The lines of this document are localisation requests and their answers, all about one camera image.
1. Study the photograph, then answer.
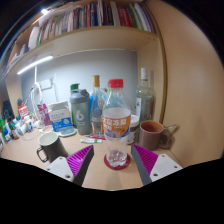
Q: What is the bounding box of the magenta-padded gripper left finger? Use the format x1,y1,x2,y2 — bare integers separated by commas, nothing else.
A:
44,144,95,187

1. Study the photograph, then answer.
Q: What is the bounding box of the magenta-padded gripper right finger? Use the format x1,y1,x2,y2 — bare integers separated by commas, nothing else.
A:
130,143,184,186

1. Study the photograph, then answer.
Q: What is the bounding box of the clear red-capped drink bottle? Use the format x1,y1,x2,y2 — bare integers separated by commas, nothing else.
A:
101,78,132,168

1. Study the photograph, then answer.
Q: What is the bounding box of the black mug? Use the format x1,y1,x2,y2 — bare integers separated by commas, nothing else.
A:
36,131,70,164

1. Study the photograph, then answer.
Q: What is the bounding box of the brown mug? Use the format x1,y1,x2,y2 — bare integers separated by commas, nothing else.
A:
137,119,179,152

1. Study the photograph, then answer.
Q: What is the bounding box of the white and green tube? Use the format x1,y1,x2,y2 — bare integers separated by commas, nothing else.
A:
79,138,103,144

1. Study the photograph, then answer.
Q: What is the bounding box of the flat round red coaster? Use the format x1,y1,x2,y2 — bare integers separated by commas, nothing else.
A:
103,152,132,171

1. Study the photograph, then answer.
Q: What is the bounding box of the white-lidded jar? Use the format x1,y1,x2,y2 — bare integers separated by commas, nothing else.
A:
126,114,140,145

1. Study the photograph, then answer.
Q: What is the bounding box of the blue and white box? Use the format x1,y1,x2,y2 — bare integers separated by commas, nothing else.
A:
47,100,74,133

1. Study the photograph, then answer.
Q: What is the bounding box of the pink box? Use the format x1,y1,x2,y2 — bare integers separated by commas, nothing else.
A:
37,103,51,127

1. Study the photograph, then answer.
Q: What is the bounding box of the grey shaker bottle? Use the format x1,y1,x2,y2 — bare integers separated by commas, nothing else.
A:
69,88,92,136

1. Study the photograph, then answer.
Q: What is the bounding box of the dark jar red label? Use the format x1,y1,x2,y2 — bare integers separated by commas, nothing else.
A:
9,121,20,140

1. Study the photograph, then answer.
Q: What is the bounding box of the clear glass bottle white cap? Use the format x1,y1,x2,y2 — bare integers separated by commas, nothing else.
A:
134,67,156,124

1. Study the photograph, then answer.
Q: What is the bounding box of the red and white can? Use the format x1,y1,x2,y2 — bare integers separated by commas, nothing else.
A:
18,103,29,120

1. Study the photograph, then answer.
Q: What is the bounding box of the clear bottle yellow cap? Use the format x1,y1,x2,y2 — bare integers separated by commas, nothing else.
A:
89,74,106,136

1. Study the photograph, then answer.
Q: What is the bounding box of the green bottle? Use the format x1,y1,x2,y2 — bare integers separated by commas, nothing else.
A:
69,82,81,94

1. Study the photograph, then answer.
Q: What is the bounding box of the white light bar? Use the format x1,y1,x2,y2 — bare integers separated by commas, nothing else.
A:
16,54,54,76

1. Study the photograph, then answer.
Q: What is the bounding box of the white wall power outlet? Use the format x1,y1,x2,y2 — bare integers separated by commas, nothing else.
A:
39,78,54,90

